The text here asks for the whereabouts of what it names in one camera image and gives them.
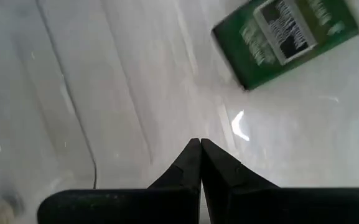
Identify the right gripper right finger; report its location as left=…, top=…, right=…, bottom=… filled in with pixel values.
left=201, top=139, right=359, bottom=224

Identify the narrow clear plastic bin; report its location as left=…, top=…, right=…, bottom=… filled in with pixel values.
left=0, top=0, right=155, bottom=224

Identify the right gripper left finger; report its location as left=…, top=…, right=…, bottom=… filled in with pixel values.
left=37, top=138, right=201, bottom=224

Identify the dark green spice tin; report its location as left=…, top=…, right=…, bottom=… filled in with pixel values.
left=212, top=0, right=359, bottom=91

